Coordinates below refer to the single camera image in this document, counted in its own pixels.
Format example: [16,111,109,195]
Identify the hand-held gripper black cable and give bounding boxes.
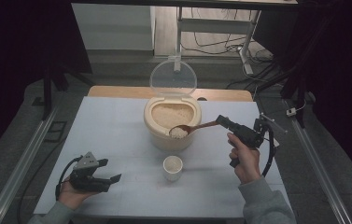
[260,124,277,178]
[55,156,83,200]

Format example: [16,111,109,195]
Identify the clear round container lid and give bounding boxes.
[149,55,198,97]

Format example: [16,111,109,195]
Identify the black floor cables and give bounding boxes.
[181,7,275,63]

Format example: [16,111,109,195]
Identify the large bed of uncooked rice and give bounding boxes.
[150,103,195,130]

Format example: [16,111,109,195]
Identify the small rice filling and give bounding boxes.
[165,157,181,172]

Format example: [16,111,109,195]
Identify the brown wooden spoon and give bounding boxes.
[168,119,221,140]

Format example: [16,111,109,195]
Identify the person's left hand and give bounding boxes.
[57,178,100,211]

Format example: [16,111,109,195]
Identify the white table mat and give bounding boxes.
[33,96,294,218]

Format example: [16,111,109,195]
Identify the white cup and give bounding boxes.
[162,155,184,182]

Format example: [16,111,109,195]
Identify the black metal stand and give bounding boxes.
[257,62,308,129]
[41,62,97,120]

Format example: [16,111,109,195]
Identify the wooden table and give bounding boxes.
[88,85,254,103]

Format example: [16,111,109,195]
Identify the white cabinet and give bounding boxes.
[70,3,156,51]

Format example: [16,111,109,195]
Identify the beige round rice container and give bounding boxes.
[143,96,203,153]

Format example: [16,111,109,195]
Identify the aluminium rail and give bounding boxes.
[284,99,352,224]
[0,105,60,224]

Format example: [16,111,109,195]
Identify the right hand-held gripper black cable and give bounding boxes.
[260,124,277,178]

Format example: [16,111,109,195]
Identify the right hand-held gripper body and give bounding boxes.
[231,112,289,149]

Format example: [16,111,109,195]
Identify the white desk frame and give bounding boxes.
[175,6,261,76]

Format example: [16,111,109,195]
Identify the person's right hand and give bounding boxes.
[227,132,261,185]

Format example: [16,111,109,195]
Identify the dark curtain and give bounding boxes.
[0,0,92,169]
[252,0,352,194]

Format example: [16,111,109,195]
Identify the scooped rice clump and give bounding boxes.
[169,126,189,140]

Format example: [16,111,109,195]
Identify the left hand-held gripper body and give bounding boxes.
[69,151,112,193]

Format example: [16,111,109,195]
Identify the left hand-held gripper black cable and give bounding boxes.
[55,156,83,200]

